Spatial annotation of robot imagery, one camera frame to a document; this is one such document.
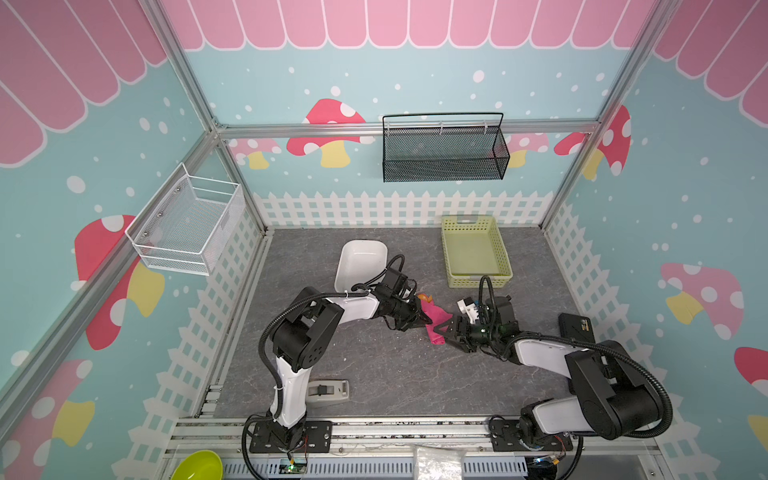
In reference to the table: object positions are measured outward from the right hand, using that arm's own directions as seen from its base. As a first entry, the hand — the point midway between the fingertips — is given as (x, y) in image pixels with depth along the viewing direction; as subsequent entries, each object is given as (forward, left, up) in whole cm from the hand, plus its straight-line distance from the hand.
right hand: (437, 333), depth 85 cm
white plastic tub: (+31, +25, -6) cm, 40 cm away
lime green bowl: (-31, +58, -4) cm, 65 cm away
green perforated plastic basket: (+39, -19, -8) cm, 44 cm away
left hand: (+3, +1, -3) cm, 4 cm away
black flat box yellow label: (+4, -44, -6) cm, 45 cm away
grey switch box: (-14, +30, -5) cm, 34 cm away
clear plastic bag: (-30, +2, -3) cm, 31 cm away
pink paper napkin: (+7, -1, -4) cm, 8 cm away
